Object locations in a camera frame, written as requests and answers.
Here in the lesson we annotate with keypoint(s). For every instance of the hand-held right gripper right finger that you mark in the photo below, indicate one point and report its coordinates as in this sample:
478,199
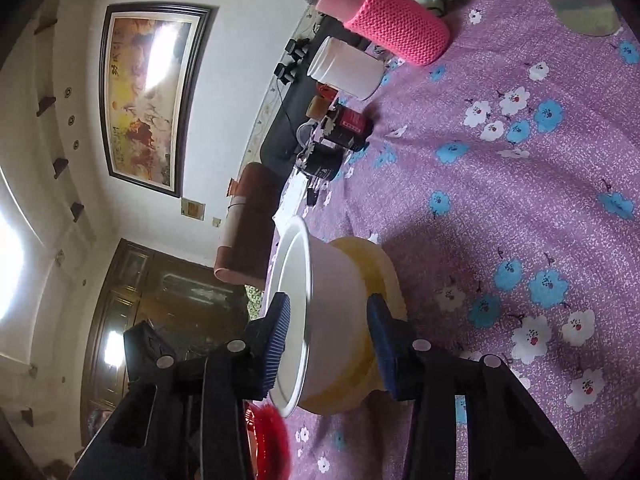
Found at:
387,345

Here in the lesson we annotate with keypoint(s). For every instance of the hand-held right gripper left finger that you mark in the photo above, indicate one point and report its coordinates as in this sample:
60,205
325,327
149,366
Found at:
277,340

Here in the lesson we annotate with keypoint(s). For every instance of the white foam bowl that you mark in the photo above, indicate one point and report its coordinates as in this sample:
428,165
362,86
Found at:
335,320

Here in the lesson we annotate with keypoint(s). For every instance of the cream plastic bowl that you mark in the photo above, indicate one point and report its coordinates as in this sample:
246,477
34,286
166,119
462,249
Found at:
385,280

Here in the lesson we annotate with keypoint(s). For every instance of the red plate with white label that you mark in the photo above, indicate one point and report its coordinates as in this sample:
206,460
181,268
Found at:
267,445

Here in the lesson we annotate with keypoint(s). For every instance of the green patterned blanket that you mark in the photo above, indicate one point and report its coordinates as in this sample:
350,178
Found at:
256,302

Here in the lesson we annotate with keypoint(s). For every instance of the wooden glass-door cabinet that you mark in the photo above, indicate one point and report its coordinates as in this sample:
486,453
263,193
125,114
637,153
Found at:
165,300

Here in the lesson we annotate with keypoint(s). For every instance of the brown armchair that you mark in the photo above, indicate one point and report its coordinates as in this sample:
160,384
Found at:
250,225

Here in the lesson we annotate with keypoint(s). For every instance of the white paper notebook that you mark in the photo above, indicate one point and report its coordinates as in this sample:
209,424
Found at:
292,200

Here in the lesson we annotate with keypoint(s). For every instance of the black power adapter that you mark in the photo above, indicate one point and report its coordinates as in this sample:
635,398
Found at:
313,196

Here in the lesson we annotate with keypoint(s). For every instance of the ceiling light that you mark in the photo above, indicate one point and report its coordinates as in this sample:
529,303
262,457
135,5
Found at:
10,270

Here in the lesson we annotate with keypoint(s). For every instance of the black cylinder with white print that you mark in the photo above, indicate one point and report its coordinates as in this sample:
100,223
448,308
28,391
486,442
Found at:
320,165

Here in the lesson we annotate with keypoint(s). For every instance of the black leather sofa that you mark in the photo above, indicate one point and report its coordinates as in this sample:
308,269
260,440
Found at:
280,145

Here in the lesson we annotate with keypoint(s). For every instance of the wooden spool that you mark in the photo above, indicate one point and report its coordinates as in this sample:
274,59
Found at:
319,107

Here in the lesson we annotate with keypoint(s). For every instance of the framed horse painting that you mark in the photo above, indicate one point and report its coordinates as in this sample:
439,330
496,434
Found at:
145,100

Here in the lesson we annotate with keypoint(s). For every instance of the red plastic bag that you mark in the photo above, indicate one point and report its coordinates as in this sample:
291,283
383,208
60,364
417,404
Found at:
327,91

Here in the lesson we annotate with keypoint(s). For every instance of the black charger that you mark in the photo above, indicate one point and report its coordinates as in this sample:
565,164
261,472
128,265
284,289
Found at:
284,74
296,51

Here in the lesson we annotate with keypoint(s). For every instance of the white plastic jar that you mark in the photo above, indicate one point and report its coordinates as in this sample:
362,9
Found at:
350,70

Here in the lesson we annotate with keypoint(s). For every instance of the pink bottle with knitted sleeve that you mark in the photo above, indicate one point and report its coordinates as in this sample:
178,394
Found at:
395,20

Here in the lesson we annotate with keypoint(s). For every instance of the small wall calendar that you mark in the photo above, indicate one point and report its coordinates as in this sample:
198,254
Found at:
193,209

